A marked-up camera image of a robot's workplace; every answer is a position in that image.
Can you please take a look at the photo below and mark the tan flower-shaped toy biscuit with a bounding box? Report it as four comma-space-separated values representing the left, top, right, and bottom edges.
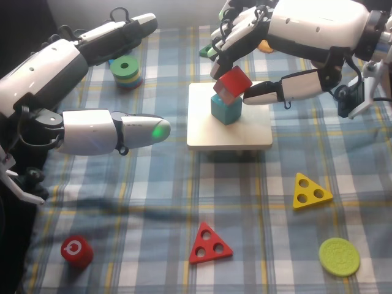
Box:
257, 39, 274, 54

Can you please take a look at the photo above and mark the small white wooden table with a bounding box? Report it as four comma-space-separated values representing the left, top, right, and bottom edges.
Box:
186, 81, 273, 159

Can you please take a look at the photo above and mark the green stacking ring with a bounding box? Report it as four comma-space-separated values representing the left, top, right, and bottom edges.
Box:
110, 56, 139, 79

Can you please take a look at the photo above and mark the yellow triangle block with holes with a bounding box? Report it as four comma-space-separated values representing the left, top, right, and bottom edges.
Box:
292, 172, 334, 211

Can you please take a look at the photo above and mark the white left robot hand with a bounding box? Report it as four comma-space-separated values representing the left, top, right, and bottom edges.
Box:
0, 8, 172, 157

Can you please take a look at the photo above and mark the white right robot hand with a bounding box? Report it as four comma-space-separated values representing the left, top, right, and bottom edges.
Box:
209, 0, 373, 110

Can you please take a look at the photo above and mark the red cube block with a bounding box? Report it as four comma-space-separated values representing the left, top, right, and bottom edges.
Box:
213, 66, 254, 98

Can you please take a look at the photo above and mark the green triangle block with holes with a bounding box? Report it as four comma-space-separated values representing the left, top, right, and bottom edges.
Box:
198, 42, 220, 59

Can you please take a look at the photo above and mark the green round toy cookie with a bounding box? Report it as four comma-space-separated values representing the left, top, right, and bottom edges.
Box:
318, 237, 361, 278

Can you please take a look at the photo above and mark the blue plaid tablecloth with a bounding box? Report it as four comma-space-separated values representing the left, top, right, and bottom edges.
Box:
21, 15, 392, 294

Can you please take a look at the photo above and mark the red triangle block with holes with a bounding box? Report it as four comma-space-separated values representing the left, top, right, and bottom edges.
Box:
188, 222, 233, 265

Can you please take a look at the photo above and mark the red cylinder letter block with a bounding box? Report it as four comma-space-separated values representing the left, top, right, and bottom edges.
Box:
60, 235, 94, 270

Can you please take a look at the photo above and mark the teal letter cube block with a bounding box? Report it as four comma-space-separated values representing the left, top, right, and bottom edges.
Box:
210, 93, 243, 126

